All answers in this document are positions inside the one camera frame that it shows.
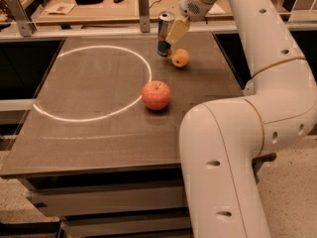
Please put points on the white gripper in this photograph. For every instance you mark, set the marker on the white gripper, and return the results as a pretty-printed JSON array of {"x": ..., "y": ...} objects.
[{"x": 190, "y": 4}]

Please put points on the silver blue redbull can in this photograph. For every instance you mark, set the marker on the silver blue redbull can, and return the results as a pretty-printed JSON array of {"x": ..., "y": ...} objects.
[{"x": 165, "y": 20}]

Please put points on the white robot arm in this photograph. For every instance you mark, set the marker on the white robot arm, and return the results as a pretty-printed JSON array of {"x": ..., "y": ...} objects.
[{"x": 219, "y": 139}]

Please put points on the orange fruit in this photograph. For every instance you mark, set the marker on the orange fruit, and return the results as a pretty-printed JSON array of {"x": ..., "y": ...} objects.
[{"x": 180, "y": 58}]

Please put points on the white paper right back table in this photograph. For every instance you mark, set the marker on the white paper right back table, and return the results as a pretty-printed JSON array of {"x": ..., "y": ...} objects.
[{"x": 216, "y": 10}]

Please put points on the red apple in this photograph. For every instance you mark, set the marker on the red apple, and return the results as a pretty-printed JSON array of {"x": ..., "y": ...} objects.
[{"x": 156, "y": 95}]

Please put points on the black object on back table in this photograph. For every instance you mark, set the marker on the black object on back table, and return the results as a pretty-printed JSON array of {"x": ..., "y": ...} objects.
[{"x": 88, "y": 2}]

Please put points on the paper sheet on back table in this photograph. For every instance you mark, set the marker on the paper sheet on back table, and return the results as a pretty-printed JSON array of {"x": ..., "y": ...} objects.
[{"x": 60, "y": 9}]

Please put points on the grey drawer cabinet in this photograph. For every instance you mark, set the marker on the grey drawer cabinet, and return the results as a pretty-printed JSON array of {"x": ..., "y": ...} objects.
[{"x": 109, "y": 199}]

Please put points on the middle metal bracket post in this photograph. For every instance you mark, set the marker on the middle metal bracket post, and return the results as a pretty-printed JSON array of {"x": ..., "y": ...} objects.
[{"x": 144, "y": 15}]

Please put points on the metal bracket post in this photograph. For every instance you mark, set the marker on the metal bracket post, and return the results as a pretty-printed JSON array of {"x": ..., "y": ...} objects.
[
  {"x": 15, "y": 11},
  {"x": 144, "y": 15}
]

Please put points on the left metal bracket post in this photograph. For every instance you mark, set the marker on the left metal bracket post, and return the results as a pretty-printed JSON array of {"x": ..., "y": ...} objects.
[{"x": 15, "y": 11}]

